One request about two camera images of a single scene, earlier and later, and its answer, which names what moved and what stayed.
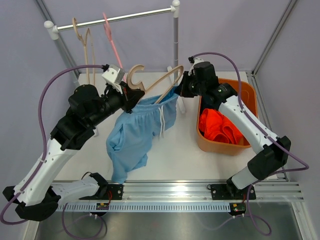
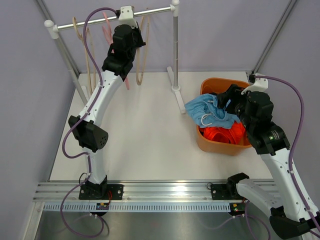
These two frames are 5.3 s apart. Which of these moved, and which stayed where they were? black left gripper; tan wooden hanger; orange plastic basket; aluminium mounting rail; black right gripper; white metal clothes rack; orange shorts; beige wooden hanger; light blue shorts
Moved: black left gripper; light blue shorts; tan wooden hanger; black right gripper
Stayed: aluminium mounting rail; beige wooden hanger; orange plastic basket; orange shorts; white metal clothes rack
